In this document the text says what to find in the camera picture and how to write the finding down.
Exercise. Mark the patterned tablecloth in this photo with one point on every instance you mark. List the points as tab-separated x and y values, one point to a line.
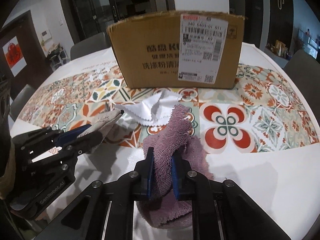
262	134

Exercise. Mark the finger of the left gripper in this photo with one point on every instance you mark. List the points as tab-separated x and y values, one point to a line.
47	137
68	151

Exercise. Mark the red fu poster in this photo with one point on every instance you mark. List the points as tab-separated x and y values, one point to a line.
14	56

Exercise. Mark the grey chair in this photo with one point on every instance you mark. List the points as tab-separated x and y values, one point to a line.
303	70
20	101
90	45

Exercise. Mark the grey chair far left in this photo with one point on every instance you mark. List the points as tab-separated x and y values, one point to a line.
20	101

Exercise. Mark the white shelf rack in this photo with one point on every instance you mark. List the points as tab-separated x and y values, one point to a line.
57	57

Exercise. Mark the purple fluffy towel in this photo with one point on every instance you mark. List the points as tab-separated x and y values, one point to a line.
163	210

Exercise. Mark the grey chair back left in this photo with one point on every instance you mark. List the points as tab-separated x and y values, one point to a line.
90	45

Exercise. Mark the left hand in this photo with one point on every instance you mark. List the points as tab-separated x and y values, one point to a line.
8	179

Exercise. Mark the white tv cabinet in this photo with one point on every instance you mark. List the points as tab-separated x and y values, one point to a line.
274	55

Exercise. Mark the brown cardboard box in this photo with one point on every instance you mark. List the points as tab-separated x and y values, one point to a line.
178	49

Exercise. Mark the grey floral pouch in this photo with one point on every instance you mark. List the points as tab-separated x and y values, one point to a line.
103	123

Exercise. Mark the white cleaning cloth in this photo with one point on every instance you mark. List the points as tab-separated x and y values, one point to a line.
153	111

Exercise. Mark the grey chair right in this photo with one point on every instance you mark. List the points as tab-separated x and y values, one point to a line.
303	70

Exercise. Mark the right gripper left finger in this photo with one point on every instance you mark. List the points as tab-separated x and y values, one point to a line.
104	210

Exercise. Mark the white intercom panel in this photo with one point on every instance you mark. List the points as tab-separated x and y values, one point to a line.
46	35

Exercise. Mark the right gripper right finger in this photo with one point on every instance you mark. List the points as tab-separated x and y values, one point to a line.
220	210

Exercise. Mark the dark sliding glass door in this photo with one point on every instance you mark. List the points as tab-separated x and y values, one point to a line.
86	18

